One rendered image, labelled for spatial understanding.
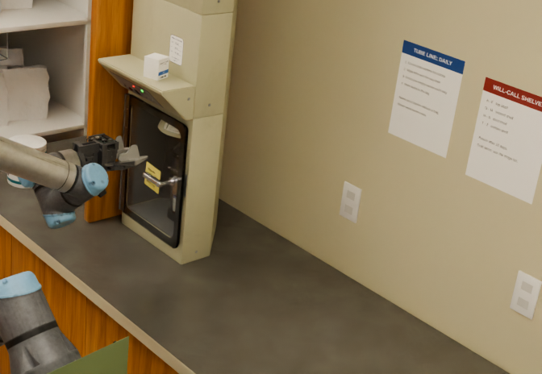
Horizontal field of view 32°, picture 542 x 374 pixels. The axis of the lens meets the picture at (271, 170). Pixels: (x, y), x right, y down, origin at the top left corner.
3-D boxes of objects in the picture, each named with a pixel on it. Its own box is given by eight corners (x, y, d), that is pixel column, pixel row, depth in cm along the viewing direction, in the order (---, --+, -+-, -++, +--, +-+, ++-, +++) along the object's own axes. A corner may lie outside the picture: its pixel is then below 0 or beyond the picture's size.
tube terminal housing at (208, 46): (182, 205, 320) (200, -18, 290) (243, 245, 299) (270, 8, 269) (120, 222, 304) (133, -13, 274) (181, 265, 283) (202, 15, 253)
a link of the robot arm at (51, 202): (68, 215, 231) (52, 175, 233) (42, 232, 238) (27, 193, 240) (92, 211, 238) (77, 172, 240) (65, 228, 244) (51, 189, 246)
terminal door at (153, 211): (122, 209, 301) (128, 92, 285) (177, 250, 281) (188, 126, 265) (120, 210, 301) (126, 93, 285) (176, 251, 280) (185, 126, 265)
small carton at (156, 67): (153, 72, 267) (154, 52, 265) (168, 76, 265) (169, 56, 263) (143, 76, 263) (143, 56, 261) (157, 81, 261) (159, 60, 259)
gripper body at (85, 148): (122, 141, 251) (82, 149, 243) (120, 171, 254) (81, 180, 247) (106, 131, 256) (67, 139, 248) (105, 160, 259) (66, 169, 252)
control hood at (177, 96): (127, 85, 285) (129, 53, 281) (193, 119, 264) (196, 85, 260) (95, 89, 278) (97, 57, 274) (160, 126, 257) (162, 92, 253)
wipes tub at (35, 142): (34, 170, 333) (34, 131, 327) (52, 184, 325) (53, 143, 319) (0, 177, 325) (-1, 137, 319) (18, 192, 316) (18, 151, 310)
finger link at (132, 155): (152, 145, 256) (119, 147, 251) (151, 164, 258) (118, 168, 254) (148, 140, 258) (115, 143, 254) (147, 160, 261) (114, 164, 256)
